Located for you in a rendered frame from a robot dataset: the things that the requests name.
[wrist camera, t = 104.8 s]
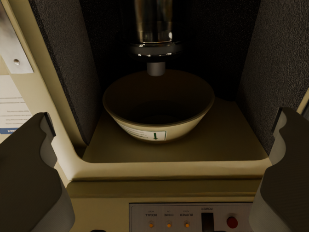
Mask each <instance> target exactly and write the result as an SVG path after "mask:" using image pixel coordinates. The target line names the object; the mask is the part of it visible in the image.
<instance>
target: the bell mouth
mask: <svg viewBox="0 0 309 232"><path fill-rule="evenodd" d="M214 99H215V94H214V90H213V88H212V87H211V86H210V84H209V83H207V82H206V81H205V80H204V79H202V78H201V77H199V76H197V75H194V74H192V73H189V72H185V71H181V70H173V69H166V72H165V73H164V74H163V75H161V76H151V75H149V74H148V73H147V70H142V71H138V72H134V73H131V74H128V75H125V76H123V77H121V78H119V79H118V80H116V81H114V82H113V83H112V84H111V85H110V86H109V87H108V88H107V89H106V90H105V92H104V94H103V105H104V108H105V109H106V111H107V112H108V113H109V114H110V115H111V117H112V118H113V119H114V120H115V121H116V122H117V123H118V124H119V125H120V126H121V127H122V128H123V129H124V130H125V131H126V132H127V133H128V134H129V135H130V136H132V137H133V138H135V139H137V140H139V141H142V142H146V143H152V144H164V143H170V142H174V141H177V140H180V139H182V138H184V137H185V136H187V135H188V134H189V133H190V132H191V131H192V130H193V129H194V128H195V126H196V125H197V124H198V123H199V121H200V120H201V119H202V118H203V116H204V115H205V114H206V113H207V112H208V111H209V109H210V108H211V107H212V105H213V103H214ZM152 100H169V101H173V102H176V103H179V104H181V105H183V106H184V107H186V108H187V109H188V110H189V111H190V113H191V115H192V117H191V118H189V119H186V120H183V121H179V122H174V123H167V124H144V123H138V122H132V121H129V120H126V117H127V115H128V113H129V112H130V111H131V110H132V109H133V108H134V107H136V106H137V105H139V104H141V103H144V102H147V101H152Z"/></svg>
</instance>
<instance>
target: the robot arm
mask: <svg viewBox="0 0 309 232"><path fill-rule="evenodd" d="M270 132H271V133H273V136H274V137H275V142H274V144H273V147H272V149H271V152H270V155H269V160H270V161H271V163H272V166H270V167H268V168H267V169H266V170H265V172H264V175H263V178H262V180H261V183H260V185H259V188H258V190H257V193H256V195H255V198H254V200H253V204H252V208H251V211H250V214H249V224H250V226H251V228H252V230H253V231H254V232H309V121H308V120H307V119H306V118H304V117H303V116H302V115H300V114H299V113H298V112H296V111H295V110H294V109H292V108H290V107H279V108H278V110H277V113H276V116H275V119H274V122H273V126H272V128H271V131H270ZM55 136H56V133H55V129H54V126H53V123H52V119H51V117H50V114H49V113H48V112H39V113H36V114H35V115H33V116H32V117H31V118H30V119H29V120H27V121H26V122H25V123H24V124H23V125H22V126H21V127H19V128H18V129H17V130H16V131H15V132H13V133H12V134H11V135H10V136H8V137H7V138H6V139H5V140H4V141H3V142H2V143H0V232H69V231H70V229H71V228H72V226H73V225H74V222H75V214H74V210H73V206H72V203H71V199H70V197H69V194H68V192H67V190H66V188H65V186H64V184H63V182H62V179H61V177H60V175H59V173H58V171H57V170H56V169H55V168H54V167H55V164H56V162H57V156H56V154H55V151H54V149H53V147H52V145H51V143H52V141H53V139H54V137H55Z"/></svg>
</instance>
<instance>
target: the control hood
mask: <svg viewBox="0 0 309 232"><path fill-rule="evenodd" d="M261 180H262V179H258V180H154V181H85V182H69V184H68V185H67V187H66V190H67V192H68V194H69V197H70V199H71V203H72V206H73V210H74V214H75V222H74V225H73V226H72V228H71V229H70V231H69V232H90V231H92V230H105V231H106V232H129V203H210V202H253V200H254V198H255V195H256V193H257V190H258V188H259V185H260V183H261Z"/></svg>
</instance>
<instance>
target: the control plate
mask: <svg viewBox="0 0 309 232"><path fill-rule="evenodd" d="M252 204H253V202H210V203H129V232H202V220H201V213H213V218H214V231H226V232H254V231H253V230H252V228H251V226H250V224H249V214H250V211H251V208H252ZM229 217H234V218H236V219H237V221H238V226H237V227H236V228H230V227H229V226H228V225H227V219H228V218H229ZM186 220H187V221H189V222H190V227H188V228H186V227H184V222H185V221H186ZM150 221H153V222H154V227H152V228H150V227H149V226H148V222H150ZM167 221H171V222H172V227H170V228H168V227H166V222H167Z"/></svg>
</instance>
